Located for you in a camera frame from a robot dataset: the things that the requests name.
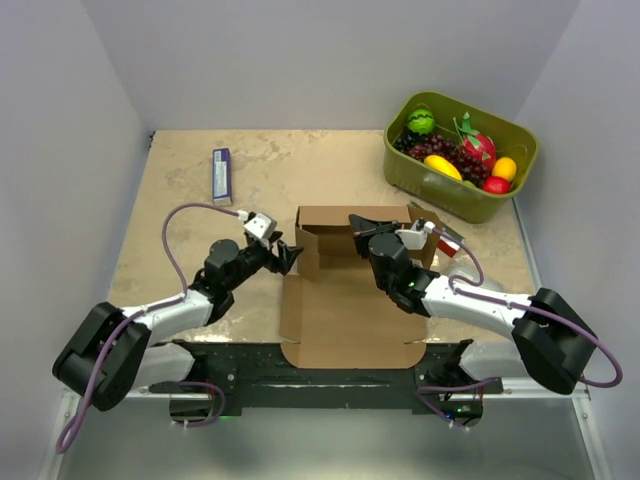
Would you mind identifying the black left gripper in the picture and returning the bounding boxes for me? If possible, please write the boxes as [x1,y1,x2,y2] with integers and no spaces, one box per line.
[226,230,302,291]

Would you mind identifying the brown cardboard box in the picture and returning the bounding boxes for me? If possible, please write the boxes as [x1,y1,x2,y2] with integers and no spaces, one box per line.
[279,206,440,369]

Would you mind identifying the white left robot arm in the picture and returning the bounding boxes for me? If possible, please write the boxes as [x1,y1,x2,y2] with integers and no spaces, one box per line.
[52,231,304,411]

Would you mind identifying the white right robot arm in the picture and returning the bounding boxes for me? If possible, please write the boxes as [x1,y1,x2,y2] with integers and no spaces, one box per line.
[349,214,596,395]

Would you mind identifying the red toothpaste box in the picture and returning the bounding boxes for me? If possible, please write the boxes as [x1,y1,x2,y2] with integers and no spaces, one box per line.
[438,223,465,258]

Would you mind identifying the purple toothpaste box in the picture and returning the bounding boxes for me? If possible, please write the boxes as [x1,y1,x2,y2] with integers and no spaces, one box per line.
[212,148,233,207]

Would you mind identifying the green plastic basket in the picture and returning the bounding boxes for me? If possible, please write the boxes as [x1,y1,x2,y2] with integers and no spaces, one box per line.
[383,91,539,224]

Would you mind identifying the yellow toy banana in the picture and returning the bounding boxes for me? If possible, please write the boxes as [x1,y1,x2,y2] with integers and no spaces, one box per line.
[424,154,463,181]

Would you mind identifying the dark purple toy grapes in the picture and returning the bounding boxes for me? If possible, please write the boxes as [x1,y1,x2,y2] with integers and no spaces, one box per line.
[393,132,421,153]

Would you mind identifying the silver foil pouch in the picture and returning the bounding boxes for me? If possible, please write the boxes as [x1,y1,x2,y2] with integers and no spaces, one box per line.
[442,258,503,291]

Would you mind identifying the green toy watermelon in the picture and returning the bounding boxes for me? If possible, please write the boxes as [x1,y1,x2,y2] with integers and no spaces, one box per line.
[406,108,436,135]

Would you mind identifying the red toy grapes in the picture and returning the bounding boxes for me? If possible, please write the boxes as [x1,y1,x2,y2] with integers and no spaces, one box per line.
[406,134,489,188]

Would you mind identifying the red toy apple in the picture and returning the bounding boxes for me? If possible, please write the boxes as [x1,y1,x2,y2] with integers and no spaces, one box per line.
[482,176,511,195]

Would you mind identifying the pink toy dragon fruit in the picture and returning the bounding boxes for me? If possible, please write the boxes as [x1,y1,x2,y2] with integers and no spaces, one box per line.
[453,112,497,170]

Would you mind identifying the yellow toy mango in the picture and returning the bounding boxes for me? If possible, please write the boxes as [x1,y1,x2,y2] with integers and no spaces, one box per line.
[491,156,518,182]

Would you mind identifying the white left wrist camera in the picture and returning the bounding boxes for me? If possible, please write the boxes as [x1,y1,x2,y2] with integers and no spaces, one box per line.
[236,210,277,250]

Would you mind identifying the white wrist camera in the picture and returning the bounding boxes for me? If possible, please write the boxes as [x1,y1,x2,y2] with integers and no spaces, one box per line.
[395,218,436,251]
[236,210,277,250]

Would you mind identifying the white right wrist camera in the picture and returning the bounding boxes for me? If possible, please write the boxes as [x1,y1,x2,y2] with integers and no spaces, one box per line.
[395,218,436,251]

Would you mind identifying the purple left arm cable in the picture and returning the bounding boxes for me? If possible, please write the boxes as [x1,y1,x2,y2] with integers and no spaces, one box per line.
[54,201,241,455]

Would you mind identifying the black base frame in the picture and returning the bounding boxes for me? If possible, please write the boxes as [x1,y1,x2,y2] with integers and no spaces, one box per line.
[128,340,483,421]

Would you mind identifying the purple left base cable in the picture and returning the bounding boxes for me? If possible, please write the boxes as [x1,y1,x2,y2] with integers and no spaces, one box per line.
[169,381,227,429]

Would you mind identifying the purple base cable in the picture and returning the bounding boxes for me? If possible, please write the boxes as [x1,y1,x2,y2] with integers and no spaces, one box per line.
[416,369,501,430]
[169,381,227,429]

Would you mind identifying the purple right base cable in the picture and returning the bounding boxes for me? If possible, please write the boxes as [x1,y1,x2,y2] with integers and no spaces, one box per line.
[416,369,501,430]

